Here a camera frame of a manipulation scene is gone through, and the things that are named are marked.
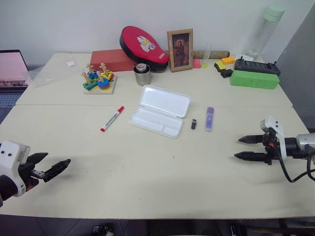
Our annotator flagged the black power strip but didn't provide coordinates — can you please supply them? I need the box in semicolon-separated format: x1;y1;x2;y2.
233;56;282;77

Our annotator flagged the wooden framed portrait picture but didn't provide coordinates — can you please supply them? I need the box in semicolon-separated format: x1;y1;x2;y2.
167;28;194;73

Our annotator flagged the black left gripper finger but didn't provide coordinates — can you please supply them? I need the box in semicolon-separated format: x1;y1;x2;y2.
25;152;49;164
43;158;72;183

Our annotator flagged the laptop with pink screen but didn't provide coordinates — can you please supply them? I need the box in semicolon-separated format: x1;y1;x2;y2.
0;49;32;125

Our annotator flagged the red and white marker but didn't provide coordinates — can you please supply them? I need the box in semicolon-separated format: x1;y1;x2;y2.
99;106;126;133

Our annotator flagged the clear plastic sheet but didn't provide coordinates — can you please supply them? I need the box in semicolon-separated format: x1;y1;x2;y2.
23;58;82;89

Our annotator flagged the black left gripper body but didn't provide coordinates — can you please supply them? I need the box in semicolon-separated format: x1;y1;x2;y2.
18;160;47;192

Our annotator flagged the purple and white small tube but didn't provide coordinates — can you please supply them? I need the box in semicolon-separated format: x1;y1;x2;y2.
204;106;215;132

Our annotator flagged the yellow and black sponge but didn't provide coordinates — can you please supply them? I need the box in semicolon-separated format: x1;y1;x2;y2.
214;61;227;73

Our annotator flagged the red rectangular box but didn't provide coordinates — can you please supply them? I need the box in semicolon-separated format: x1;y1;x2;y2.
90;49;139;73

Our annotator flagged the colourful wooden stacking toy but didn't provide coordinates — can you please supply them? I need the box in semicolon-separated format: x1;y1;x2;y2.
81;62;118;95

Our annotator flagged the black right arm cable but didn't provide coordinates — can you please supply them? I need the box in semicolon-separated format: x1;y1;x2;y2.
277;146;315;183

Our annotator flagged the green rectangular box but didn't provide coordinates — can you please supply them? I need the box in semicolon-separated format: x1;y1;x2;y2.
229;69;281;90

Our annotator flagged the white plastic case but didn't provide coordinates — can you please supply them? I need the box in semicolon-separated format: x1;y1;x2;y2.
128;84;191;140

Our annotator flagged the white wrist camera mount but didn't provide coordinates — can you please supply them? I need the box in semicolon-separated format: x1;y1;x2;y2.
260;115;288;160
0;141;31;198

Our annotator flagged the red and black punch pad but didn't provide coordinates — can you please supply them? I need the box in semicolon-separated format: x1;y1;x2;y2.
119;26;170;73

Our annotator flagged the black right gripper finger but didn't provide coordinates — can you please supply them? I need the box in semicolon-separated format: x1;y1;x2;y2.
233;151;268;163
238;134;265;146

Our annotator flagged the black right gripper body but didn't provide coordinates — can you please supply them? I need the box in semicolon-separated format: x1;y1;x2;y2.
262;129;281;166

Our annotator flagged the brown wooden stick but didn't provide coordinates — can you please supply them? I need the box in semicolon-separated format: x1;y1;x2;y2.
191;50;230;59

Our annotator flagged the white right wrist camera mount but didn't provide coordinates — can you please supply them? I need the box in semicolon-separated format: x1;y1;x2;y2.
260;115;288;160

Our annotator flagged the stainless steel cup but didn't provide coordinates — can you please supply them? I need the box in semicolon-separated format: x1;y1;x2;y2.
133;64;152;87

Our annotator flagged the small clear glass tube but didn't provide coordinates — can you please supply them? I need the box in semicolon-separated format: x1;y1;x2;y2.
203;43;213;60

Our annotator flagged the clear bottle with green lid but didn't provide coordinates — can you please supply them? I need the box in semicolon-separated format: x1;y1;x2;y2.
248;4;286;58

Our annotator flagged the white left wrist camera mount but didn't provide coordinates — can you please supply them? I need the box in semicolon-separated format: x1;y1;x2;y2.
0;141;31;198

